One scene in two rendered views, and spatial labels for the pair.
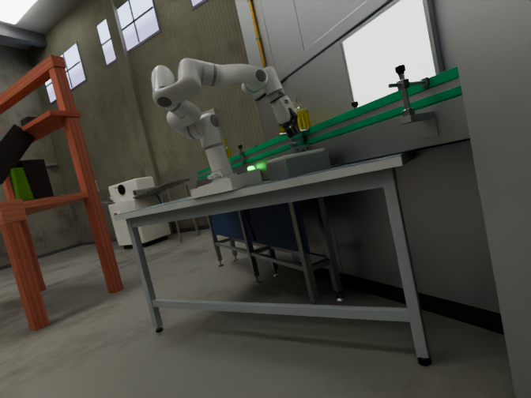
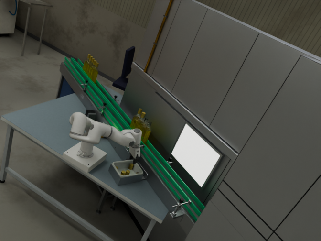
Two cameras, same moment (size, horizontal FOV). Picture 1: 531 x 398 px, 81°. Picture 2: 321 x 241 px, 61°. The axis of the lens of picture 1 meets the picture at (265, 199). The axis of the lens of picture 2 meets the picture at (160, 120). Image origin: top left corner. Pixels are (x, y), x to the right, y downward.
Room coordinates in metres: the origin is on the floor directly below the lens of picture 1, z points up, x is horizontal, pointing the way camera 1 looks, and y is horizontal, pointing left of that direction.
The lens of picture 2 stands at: (-0.32, 0.34, 2.18)
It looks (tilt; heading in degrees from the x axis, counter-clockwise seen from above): 25 degrees down; 341
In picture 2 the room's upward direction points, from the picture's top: 24 degrees clockwise
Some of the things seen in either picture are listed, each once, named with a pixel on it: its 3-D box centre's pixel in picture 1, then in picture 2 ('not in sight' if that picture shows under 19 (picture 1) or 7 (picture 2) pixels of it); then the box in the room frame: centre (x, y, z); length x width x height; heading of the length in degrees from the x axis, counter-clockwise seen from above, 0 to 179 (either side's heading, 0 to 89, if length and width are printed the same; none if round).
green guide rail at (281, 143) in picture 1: (228, 163); (91, 94); (2.33, 0.21, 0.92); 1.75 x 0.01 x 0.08; 27
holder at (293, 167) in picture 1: (303, 165); (128, 171); (1.39, -0.20, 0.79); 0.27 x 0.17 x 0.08; 117
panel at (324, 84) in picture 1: (345, 77); (176, 136); (1.52, -0.50, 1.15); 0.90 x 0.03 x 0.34; 27
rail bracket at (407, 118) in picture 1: (412, 103); (177, 210); (0.96, -0.50, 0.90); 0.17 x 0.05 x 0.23; 117
